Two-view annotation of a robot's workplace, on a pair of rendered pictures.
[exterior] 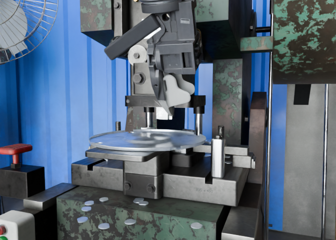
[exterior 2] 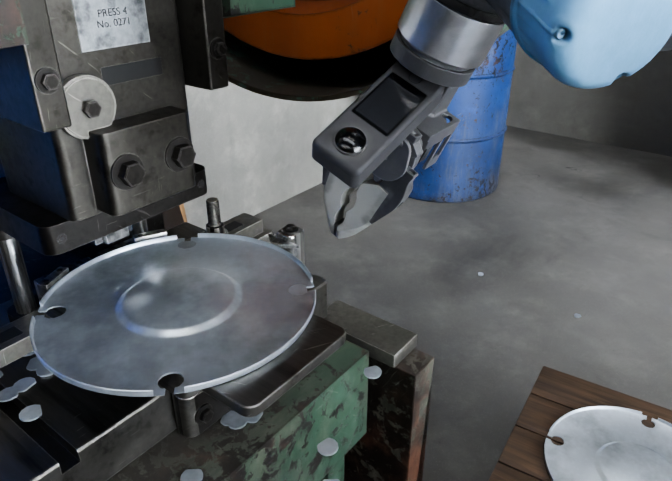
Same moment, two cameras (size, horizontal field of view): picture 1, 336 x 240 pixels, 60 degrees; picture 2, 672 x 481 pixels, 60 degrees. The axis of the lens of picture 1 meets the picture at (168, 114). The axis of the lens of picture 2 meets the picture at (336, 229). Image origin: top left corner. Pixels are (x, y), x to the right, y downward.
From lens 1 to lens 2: 0.69 m
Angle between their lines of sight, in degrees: 72
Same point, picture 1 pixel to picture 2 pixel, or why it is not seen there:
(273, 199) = not seen: hidden behind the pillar
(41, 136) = not seen: outside the picture
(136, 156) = (339, 340)
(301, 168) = not seen: hidden behind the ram
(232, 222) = (369, 336)
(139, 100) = (94, 223)
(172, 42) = (434, 123)
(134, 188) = (215, 408)
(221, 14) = not seen: outside the picture
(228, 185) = (319, 293)
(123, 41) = (393, 144)
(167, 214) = (319, 394)
